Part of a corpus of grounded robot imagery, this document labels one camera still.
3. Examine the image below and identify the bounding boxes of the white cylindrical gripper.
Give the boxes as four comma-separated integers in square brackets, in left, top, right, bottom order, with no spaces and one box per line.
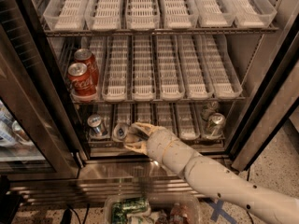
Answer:
[124,122,199,175]

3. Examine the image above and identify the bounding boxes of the redbull can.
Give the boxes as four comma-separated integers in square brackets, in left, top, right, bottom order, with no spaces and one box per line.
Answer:
[87,114,107,136]
[112,123,139,143]

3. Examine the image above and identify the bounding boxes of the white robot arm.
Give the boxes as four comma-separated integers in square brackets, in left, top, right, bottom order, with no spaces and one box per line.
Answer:
[124,122,299,224]

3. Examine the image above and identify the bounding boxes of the bottom shelf tray three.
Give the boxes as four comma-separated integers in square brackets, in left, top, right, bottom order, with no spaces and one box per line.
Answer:
[135,104,154,124]

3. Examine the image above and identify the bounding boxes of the shelf tray three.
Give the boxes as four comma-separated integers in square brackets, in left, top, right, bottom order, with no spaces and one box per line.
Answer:
[132,35,156,101]
[135,104,154,124]
[125,0,160,30]

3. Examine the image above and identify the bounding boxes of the bottom shelf tray two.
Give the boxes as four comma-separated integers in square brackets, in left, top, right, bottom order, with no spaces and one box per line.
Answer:
[112,104,132,132]

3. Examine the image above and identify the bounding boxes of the shelf tray two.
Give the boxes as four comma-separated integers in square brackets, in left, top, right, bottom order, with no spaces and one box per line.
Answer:
[112,104,132,132]
[102,36,128,102]
[84,0,123,31]

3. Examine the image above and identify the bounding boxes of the bottom shelf tray four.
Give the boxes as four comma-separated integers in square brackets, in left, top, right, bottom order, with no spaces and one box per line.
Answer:
[156,104,177,133]

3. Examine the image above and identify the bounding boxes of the shelf tray four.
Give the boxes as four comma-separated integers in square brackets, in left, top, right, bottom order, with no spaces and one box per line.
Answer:
[155,35,185,101]
[160,0,199,29]
[156,104,177,133]

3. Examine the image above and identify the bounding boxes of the bottom shelf tray five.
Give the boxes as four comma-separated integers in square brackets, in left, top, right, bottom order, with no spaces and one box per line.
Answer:
[176,104,200,140]

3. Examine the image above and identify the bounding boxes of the shelf tray five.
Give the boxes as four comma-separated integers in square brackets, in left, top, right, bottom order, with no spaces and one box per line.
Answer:
[194,0,235,28]
[178,35,214,100]
[176,104,200,140]

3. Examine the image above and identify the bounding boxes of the bottom shelf tray one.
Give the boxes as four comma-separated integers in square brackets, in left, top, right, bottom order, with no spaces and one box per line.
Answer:
[88,105,112,141]

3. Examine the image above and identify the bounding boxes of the shelf tray one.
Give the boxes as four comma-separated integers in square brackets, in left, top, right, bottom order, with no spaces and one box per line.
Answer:
[88,105,112,141]
[43,0,88,31]
[71,37,106,102]

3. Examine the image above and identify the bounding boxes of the bottom shelf tray six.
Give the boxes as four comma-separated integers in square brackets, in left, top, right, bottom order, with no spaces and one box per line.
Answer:
[195,103,222,140]

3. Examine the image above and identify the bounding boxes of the shelf tray six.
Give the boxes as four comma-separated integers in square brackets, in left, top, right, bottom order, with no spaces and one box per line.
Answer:
[195,35,242,99]
[231,0,277,28]
[195,103,222,140]

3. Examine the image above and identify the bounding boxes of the middle shelf tray two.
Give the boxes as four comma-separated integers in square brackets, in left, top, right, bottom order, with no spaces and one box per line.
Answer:
[102,36,128,102]

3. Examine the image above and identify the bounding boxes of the middle shelf tray four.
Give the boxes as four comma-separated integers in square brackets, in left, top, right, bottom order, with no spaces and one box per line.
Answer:
[155,35,185,101]

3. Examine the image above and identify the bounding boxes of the green can in bin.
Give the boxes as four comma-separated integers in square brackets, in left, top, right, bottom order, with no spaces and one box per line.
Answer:
[110,197,150,224]

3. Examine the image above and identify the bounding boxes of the rear green soda can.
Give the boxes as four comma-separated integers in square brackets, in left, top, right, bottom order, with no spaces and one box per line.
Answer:
[200,101,220,120]

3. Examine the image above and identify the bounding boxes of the green soda can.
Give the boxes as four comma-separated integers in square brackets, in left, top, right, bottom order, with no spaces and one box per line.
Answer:
[205,113,226,138]
[200,101,220,120]

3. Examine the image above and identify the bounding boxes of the front green soda can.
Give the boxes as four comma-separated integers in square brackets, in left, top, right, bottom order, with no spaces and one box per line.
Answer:
[205,113,226,138]

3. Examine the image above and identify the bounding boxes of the middle shelf tray five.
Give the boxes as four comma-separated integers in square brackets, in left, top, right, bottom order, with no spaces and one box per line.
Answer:
[178,35,214,100]

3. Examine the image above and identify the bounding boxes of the front coca-cola can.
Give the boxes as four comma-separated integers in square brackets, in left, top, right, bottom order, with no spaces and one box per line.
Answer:
[67,63,96,96]

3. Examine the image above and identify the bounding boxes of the coca-cola can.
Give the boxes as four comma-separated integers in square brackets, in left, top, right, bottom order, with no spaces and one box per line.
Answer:
[74,49,99,86]
[67,63,96,96]

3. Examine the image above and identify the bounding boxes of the stainless steel fridge body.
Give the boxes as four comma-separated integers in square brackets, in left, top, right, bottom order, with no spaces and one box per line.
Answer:
[8,0,299,207]

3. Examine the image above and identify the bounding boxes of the middle shelf tray three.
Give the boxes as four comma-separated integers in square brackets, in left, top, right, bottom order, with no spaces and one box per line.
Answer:
[132,35,156,101]

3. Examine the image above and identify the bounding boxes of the middle shelf tray six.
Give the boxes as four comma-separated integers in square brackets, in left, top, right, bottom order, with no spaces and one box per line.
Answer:
[195,35,242,99]

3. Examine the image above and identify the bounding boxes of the rear coca-cola can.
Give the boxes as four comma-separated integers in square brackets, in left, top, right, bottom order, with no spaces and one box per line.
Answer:
[74,49,99,86]

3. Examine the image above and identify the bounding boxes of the left glass fridge door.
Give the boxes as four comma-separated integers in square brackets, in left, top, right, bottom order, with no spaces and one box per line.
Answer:
[0,0,80,181]

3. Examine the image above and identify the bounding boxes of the middle shelf tray one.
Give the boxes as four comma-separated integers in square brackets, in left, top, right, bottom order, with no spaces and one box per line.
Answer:
[71,37,106,102]

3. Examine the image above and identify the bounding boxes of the top shelf tray three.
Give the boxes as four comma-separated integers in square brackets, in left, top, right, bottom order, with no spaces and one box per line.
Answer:
[125,0,160,30]

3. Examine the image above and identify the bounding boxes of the top shelf tray four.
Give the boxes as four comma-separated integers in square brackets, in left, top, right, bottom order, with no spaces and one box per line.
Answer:
[160,0,199,29]

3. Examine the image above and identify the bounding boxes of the top shelf tray two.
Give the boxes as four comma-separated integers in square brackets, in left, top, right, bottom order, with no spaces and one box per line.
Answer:
[84,0,123,31]

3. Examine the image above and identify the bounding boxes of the right fridge door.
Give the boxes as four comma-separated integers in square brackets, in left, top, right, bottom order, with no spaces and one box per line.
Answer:
[231,16,299,172]

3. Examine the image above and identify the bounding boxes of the top shelf tray five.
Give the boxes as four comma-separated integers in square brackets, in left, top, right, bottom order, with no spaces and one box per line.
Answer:
[194,0,235,28]

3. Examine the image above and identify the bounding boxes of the top shelf tray one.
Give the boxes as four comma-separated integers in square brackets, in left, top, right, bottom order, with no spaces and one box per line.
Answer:
[43,0,88,31]

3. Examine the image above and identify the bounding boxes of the top shelf tray six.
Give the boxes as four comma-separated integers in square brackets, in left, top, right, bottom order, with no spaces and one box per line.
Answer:
[231,0,277,28]

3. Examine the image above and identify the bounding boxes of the red bottle in bin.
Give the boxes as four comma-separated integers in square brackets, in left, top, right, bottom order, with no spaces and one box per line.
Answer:
[169,203,189,224]

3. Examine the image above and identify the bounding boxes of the blue tape cross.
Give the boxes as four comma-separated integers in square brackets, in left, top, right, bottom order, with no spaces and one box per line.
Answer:
[206,199,237,224]

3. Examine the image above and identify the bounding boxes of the black cables at floor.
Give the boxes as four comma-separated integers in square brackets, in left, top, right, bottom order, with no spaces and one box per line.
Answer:
[60,203,92,224]

